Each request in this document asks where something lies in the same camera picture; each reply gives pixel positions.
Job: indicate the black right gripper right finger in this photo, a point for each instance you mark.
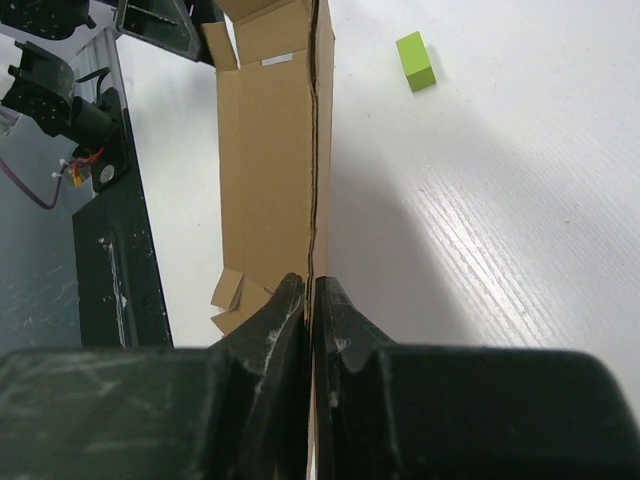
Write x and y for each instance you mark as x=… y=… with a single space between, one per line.
x=387 y=410

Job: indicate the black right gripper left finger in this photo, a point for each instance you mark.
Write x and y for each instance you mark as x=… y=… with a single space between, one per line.
x=175 y=400

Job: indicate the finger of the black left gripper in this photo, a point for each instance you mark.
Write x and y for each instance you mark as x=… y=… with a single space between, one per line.
x=172 y=25

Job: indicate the brown cardboard box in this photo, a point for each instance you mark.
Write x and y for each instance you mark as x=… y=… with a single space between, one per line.
x=274 y=65

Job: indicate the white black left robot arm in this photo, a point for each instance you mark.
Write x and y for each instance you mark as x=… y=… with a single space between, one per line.
x=42 y=85

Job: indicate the green wooden block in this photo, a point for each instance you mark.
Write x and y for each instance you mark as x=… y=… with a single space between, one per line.
x=415 y=62

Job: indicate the aluminium frame rail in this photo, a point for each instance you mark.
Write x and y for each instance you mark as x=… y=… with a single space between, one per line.
x=99 y=56

